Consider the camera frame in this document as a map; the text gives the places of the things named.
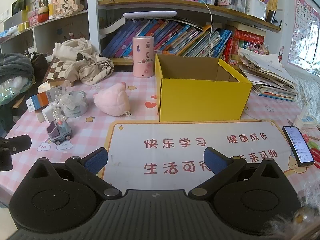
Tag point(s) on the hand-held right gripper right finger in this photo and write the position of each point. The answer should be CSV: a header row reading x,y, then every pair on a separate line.
x,y
215,160

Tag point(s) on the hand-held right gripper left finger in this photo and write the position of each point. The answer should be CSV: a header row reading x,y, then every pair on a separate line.
x,y
96,159

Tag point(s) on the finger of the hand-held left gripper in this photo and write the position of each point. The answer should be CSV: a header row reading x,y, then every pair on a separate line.
x,y
17,143
5,161

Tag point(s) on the clear ribbon with pearls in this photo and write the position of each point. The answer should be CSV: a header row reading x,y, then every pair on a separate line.
x,y
57,112

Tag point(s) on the clear tape roll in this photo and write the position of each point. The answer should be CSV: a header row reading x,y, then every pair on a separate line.
x,y
75,110

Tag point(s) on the pink plush toy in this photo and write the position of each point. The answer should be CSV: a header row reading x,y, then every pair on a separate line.
x,y
113,100

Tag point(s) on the yellow cardboard box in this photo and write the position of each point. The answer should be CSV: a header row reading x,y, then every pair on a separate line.
x,y
200,100

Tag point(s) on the white small printed box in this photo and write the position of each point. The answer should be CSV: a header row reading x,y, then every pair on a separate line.
x,y
48,115

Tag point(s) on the white desk mat orange border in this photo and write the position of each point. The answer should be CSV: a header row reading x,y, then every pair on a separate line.
x,y
175,135

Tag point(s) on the blue orange small box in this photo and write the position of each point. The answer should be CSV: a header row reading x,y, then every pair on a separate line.
x,y
41,100

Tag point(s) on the clear plastic bag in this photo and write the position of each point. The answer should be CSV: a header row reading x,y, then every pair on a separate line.
x,y
12,87

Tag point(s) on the pink checked tablecloth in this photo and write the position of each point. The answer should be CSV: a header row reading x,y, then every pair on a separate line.
x,y
135,115

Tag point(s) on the white wedge block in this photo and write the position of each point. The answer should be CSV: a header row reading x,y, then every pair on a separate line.
x,y
46,87

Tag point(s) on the dark grey cloth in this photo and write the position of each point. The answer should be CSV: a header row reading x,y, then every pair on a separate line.
x,y
15,65

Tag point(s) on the wooden chessboard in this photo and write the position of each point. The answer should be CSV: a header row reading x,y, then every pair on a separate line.
x,y
56,70

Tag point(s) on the black bag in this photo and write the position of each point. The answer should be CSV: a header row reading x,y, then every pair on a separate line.
x,y
37,62

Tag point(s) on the black smartphone lit screen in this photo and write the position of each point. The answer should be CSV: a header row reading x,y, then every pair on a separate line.
x,y
297,146

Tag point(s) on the stack of papers and booklets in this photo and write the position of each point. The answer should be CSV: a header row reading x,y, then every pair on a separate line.
x,y
270,80

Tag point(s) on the white blue toy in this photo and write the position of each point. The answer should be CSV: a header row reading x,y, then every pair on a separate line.
x,y
306,120

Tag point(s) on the grey fur pompom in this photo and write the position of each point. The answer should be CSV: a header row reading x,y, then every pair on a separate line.
x,y
300,225

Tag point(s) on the cream cloth bag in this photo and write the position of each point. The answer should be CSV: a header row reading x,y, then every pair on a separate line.
x,y
82,52

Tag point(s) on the pink cylinder canister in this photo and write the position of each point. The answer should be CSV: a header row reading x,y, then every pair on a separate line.
x,y
143,57

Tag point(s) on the white lace cloth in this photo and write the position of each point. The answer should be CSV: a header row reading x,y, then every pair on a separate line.
x,y
307,85

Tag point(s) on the thick red book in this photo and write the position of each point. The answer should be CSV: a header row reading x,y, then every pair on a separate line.
x,y
247,38

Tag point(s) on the pink small box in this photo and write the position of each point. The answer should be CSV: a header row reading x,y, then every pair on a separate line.
x,y
33,18

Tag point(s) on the red white round doll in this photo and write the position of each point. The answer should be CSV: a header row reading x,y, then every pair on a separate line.
x,y
43,15

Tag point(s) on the grey open book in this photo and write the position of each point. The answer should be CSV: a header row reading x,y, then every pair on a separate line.
x,y
110,28

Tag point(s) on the white side shelf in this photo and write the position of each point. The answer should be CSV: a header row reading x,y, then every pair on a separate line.
x,y
62,17

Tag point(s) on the row of colourful books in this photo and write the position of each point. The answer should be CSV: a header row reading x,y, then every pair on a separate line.
x,y
162,35

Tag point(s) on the white jar yellow label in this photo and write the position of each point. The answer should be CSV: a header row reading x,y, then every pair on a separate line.
x,y
51,8

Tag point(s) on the white lamp bar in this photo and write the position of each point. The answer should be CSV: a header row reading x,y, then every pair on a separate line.
x,y
150,15

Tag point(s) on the white storage box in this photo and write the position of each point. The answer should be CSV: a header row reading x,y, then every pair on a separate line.
x,y
255,8

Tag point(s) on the wooden bookshelf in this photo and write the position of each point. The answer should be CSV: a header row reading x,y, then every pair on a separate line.
x,y
162,3

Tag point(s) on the pink wall poster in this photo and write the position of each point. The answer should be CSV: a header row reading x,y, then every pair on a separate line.
x,y
302,30

